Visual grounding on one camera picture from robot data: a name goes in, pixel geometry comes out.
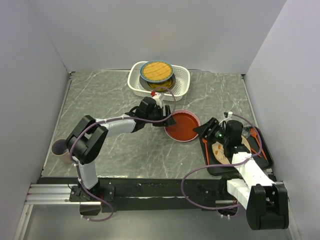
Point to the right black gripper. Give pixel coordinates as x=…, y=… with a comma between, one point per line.
x=214, y=124

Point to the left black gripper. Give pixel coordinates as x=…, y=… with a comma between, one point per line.
x=167, y=110

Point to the pink plate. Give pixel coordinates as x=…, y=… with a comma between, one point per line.
x=197, y=117

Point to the yellow patterned brown-rimmed plate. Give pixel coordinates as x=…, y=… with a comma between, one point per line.
x=162, y=86

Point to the yellow woven plate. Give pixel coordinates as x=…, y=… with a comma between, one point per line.
x=156, y=70

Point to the blue plate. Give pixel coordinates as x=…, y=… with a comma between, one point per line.
x=150, y=80

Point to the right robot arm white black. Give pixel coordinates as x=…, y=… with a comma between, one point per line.
x=265, y=202

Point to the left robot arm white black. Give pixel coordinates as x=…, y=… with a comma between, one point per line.
x=86, y=140

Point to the orange plastic fork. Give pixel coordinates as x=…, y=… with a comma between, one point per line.
x=207, y=156

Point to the peach plate with bird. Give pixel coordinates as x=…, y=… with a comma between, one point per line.
x=219, y=155

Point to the clear plastic cup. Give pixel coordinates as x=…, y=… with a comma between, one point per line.
x=248, y=131

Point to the white perforated plastic basket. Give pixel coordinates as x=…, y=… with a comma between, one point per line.
x=180, y=88

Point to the orange plastic spoon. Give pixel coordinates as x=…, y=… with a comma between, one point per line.
x=254, y=134

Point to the black plastic tray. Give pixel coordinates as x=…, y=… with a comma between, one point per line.
x=221, y=170

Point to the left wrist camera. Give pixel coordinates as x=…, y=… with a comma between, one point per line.
x=158, y=97

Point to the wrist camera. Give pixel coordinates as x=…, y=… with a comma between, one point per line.
x=227, y=116
x=158, y=97

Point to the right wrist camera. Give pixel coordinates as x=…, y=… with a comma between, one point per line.
x=227, y=116

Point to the black base frame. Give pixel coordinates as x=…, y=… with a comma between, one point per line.
x=206, y=192

